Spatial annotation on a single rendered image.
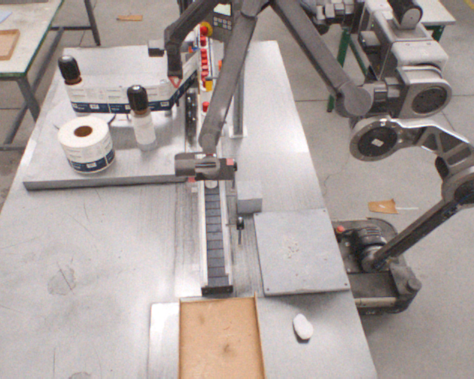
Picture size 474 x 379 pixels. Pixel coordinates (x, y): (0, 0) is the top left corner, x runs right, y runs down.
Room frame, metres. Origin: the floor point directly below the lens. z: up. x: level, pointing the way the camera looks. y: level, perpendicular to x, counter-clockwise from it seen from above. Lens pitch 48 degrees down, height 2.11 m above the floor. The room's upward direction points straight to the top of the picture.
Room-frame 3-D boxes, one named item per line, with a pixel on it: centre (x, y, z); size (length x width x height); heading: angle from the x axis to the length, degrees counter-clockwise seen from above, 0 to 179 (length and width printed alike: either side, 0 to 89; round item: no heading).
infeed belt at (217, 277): (1.52, 0.12, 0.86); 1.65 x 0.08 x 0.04; 5
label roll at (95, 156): (1.33, 0.62, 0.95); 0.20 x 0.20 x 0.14
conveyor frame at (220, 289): (1.52, 0.12, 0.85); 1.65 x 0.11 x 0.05; 5
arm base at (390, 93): (0.98, -0.42, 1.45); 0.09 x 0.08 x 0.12; 3
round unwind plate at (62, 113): (1.64, 0.74, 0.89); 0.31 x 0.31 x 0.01
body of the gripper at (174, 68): (1.55, 0.25, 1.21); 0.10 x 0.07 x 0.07; 5
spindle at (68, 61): (1.64, 0.74, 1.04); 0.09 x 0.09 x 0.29
